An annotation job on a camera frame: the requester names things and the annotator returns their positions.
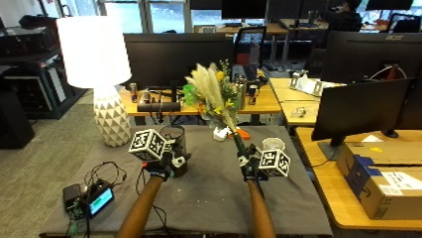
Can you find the white marker cube left glove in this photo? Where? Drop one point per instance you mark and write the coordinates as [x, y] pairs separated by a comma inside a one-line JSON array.
[[147, 144]]

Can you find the beige pampas grass stem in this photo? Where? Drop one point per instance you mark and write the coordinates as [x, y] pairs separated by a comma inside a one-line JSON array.
[[211, 89]]

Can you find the person's right hand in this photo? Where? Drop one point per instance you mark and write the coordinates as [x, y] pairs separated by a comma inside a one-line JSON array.
[[251, 167]]

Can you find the clear plastic wrapper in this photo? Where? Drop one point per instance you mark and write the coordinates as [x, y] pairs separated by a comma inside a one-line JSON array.
[[300, 112]]

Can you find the person's left hand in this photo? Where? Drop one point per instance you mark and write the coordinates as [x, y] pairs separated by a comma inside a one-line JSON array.
[[164, 168]]

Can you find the black background monitor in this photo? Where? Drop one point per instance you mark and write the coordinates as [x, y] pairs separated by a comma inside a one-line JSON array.
[[244, 8]]

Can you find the flat cardboard box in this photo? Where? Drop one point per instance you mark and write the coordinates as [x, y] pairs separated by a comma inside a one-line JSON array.
[[387, 152]]

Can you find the black cylindrical vase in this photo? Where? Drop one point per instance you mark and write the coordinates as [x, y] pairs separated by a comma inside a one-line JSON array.
[[178, 135]]

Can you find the wooden desk with cardboard boxes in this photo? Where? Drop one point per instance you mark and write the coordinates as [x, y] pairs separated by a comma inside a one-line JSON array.
[[328, 195]]

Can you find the black office chair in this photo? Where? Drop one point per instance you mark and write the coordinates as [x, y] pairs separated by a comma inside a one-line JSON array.
[[250, 46]]

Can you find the wooden desk with white items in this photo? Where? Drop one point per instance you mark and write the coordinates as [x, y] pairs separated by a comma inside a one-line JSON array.
[[292, 99]]

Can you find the yellow and green flower bouquet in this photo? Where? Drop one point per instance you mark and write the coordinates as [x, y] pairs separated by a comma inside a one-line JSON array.
[[228, 91]]

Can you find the cardboard box with white label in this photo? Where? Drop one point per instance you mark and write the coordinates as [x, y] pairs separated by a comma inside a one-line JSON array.
[[392, 195]]

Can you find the white folded items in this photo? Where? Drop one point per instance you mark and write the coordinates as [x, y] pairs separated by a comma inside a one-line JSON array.
[[310, 85]]

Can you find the small device with teal screen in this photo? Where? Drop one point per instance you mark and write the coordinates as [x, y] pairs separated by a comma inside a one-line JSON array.
[[102, 200]]

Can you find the wide black monitor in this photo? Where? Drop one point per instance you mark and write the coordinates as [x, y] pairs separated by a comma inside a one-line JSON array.
[[176, 59]]

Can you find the white marker cube right glove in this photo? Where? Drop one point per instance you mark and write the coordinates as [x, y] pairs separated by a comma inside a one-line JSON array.
[[275, 162]]

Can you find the small white object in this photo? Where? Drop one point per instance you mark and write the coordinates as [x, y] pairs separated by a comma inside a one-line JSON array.
[[220, 134]]

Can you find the white marker cube glove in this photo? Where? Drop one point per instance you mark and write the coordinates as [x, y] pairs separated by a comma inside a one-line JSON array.
[[147, 144], [275, 162]]

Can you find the black equipment rack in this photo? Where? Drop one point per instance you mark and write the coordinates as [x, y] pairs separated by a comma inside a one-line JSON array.
[[31, 76]]

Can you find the wooden desk with cans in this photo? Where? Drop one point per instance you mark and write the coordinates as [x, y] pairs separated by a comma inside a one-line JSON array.
[[264, 104]]

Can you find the black power box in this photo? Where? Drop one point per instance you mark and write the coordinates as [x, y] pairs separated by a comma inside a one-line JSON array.
[[73, 197]]

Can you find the black monitor on stand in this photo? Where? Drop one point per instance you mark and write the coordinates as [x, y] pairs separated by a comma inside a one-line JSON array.
[[360, 109]]

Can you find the white lamp with patterned base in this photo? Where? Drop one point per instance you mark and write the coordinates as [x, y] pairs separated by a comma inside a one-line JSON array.
[[94, 53]]

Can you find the black sound bar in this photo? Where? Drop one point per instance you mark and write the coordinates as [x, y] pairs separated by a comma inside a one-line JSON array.
[[159, 106]]

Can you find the dark grey table cloth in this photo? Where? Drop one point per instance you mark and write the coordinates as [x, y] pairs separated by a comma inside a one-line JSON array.
[[211, 195]]

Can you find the clear plastic cup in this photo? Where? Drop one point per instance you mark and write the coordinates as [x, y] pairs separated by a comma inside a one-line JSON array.
[[274, 143]]

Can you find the dark drink can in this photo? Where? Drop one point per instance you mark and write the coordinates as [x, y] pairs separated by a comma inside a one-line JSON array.
[[254, 95], [134, 92], [147, 96]]

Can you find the black monitor with silver logo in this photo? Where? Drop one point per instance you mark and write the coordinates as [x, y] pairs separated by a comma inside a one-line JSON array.
[[365, 56]]

